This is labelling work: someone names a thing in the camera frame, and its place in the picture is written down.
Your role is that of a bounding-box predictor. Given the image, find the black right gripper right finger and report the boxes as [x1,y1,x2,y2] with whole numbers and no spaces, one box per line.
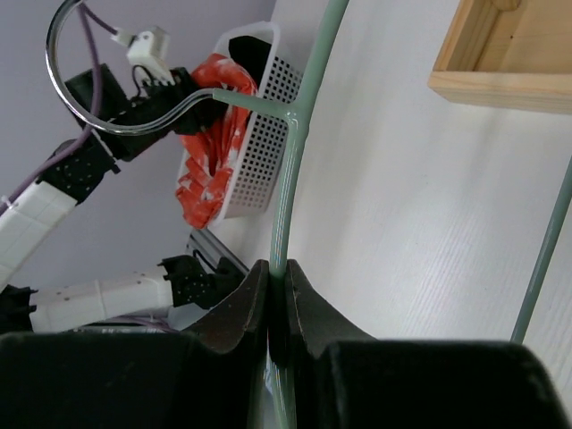
[285,260,571,428]

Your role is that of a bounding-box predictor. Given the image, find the white perforated plastic basket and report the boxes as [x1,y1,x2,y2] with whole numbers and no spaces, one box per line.
[178,20,305,231]

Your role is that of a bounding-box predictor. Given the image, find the red white trousers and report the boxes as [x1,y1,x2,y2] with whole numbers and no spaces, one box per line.
[175,54,257,229]

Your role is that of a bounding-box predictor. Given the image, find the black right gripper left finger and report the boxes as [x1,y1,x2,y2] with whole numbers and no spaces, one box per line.
[1,260,269,428]

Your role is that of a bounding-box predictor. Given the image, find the wooden clothes rack frame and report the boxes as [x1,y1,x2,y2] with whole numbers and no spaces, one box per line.
[428,1,571,114]

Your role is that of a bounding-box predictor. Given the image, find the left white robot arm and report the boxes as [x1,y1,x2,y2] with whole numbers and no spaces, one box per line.
[1,63,243,333]

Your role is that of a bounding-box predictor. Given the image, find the pale green hanger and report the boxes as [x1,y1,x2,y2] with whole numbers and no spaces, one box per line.
[44,0,572,429]

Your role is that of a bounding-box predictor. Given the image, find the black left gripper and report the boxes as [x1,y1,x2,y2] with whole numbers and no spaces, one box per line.
[127,67,228,134]

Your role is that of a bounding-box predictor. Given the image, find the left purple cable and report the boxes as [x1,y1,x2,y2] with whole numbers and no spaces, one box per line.
[0,6,120,206]

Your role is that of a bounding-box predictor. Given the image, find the aluminium mounting rail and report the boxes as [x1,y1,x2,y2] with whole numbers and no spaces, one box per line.
[186,229,249,275]

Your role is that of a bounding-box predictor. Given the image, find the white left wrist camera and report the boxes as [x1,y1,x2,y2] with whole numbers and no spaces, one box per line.
[111,26,171,70]

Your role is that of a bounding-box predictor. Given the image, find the black trousers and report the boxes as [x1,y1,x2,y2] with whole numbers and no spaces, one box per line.
[229,35,272,61]

